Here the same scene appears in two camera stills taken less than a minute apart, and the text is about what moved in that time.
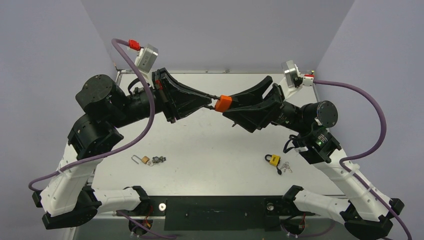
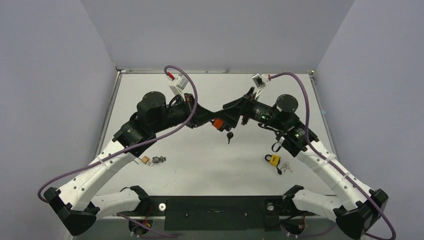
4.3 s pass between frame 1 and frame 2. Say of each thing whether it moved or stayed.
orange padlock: moved
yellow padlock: stayed
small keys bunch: stayed
